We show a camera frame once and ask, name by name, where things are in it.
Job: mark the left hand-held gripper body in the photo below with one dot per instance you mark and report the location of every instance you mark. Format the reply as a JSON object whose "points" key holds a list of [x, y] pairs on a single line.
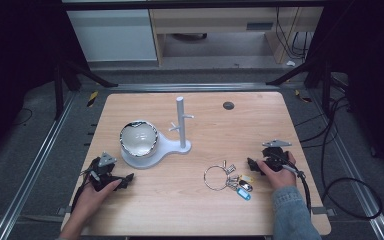
{"points": [[101, 171]]}

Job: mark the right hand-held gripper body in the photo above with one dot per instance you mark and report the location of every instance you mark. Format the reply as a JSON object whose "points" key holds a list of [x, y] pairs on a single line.
{"points": [[275, 156]]}

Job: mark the person's right hand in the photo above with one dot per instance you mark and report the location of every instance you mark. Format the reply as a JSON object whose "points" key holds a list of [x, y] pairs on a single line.
{"points": [[281, 178]]}

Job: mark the person's left hand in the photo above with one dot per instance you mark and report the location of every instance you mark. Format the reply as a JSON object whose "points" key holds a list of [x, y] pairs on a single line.
{"points": [[91, 200]]}

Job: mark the yellow key tag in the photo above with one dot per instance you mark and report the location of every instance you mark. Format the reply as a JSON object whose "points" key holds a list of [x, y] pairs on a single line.
{"points": [[246, 178]]}

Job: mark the black key tag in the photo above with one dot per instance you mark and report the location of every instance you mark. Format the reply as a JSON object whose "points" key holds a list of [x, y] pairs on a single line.
{"points": [[245, 185]]}

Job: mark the bunch of silver keys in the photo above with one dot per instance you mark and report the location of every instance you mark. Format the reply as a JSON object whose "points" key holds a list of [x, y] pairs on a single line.
{"points": [[231, 178]]}

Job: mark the blue key tag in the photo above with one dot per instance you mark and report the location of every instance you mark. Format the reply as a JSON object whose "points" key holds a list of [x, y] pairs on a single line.
{"points": [[243, 194]]}

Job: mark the white bowl with silver rim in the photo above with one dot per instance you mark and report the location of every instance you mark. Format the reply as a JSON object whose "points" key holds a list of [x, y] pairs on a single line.
{"points": [[138, 138]]}

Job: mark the white key stand with pegs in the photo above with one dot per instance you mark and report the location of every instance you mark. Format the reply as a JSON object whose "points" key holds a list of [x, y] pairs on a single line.
{"points": [[166, 148]]}

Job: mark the yellow black floor tape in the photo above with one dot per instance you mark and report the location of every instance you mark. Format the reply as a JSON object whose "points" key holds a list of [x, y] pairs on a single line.
{"points": [[302, 96], [92, 98]]}

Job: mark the black metal stand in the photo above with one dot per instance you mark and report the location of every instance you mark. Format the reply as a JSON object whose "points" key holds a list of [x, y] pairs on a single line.
{"points": [[60, 86], [316, 78]]}

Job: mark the white cabinet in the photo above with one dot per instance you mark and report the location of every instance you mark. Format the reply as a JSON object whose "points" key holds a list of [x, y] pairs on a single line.
{"points": [[113, 33]]}

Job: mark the light wooden desk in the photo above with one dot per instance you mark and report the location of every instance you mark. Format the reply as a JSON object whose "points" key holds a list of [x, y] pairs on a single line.
{"points": [[213, 20]]}

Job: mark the metal floor rail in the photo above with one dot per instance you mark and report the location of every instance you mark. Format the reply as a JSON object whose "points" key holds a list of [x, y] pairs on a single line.
{"points": [[30, 166], [350, 166], [193, 87]]}

